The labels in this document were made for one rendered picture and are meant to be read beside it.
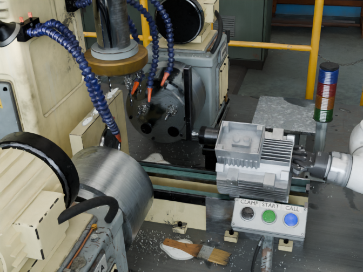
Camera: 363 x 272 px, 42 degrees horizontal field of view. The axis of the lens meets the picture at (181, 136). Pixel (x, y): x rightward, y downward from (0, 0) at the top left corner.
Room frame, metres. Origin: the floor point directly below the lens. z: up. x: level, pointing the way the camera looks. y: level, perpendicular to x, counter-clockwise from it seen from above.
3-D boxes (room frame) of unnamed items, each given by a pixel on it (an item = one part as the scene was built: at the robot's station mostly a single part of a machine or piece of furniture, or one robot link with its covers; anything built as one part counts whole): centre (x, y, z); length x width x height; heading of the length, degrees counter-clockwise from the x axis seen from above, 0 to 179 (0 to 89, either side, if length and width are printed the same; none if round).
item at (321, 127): (1.37, -0.47, 1.01); 0.08 x 0.08 x 0.42; 73
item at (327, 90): (1.37, -0.47, 1.14); 0.06 x 0.06 x 0.04
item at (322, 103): (1.37, -0.47, 1.10); 0.06 x 0.06 x 0.04
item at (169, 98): (1.56, 0.04, 1.04); 0.41 x 0.25 x 0.25; 163
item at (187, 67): (1.33, -0.03, 1.12); 0.04 x 0.03 x 0.26; 73
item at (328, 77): (1.37, -0.47, 1.19); 0.06 x 0.06 x 0.04
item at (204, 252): (1.02, -0.03, 0.80); 0.21 x 0.05 x 0.01; 65
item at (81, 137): (1.29, 0.28, 0.97); 0.30 x 0.11 x 0.34; 163
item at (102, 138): (1.27, 0.22, 1.02); 0.15 x 0.02 x 0.15; 163
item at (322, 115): (1.37, -0.47, 1.05); 0.06 x 0.06 x 0.04
